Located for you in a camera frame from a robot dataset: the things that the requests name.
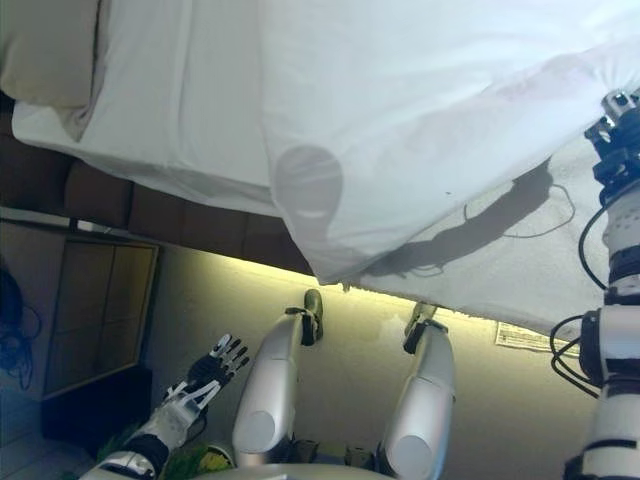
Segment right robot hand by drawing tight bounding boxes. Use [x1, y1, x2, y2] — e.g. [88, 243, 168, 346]
[583, 88, 640, 201]

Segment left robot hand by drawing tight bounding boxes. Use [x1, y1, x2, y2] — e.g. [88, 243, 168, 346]
[187, 333, 250, 396]

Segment white duvet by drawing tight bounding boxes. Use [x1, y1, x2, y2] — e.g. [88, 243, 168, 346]
[252, 0, 640, 286]

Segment silver left robot leg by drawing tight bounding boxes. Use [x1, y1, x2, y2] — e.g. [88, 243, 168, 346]
[232, 288, 326, 469]

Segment silver robot leg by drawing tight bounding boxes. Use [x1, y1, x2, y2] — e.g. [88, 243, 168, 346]
[232, 288, 326, 469]
[382, 302, 456, 476]

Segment green leafy plant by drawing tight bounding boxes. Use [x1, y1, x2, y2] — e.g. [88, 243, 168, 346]
[97, 434, 234, 480]

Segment silver robot torso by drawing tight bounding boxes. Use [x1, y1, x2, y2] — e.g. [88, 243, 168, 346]
[189, 462, 381, 480]

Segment wooden nightstand with dark base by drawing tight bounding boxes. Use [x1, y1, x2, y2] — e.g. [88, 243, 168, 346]
[0, 217, 162, 459]

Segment grey patterned rug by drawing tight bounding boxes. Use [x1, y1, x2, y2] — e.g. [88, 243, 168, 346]
[493, 319, 584, 351]

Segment silver right robot leg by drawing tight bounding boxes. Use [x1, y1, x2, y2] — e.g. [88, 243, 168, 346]
[382, 302, 456, 476]

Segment large beige pillow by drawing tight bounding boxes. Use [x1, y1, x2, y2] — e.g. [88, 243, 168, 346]
[0, 0, 112, 144]

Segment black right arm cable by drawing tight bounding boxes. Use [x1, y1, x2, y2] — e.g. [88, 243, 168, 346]
[549, 205, 614, 399]

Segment black cable bundle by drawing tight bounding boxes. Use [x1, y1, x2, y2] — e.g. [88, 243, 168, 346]
[0, 267, 44, 391]

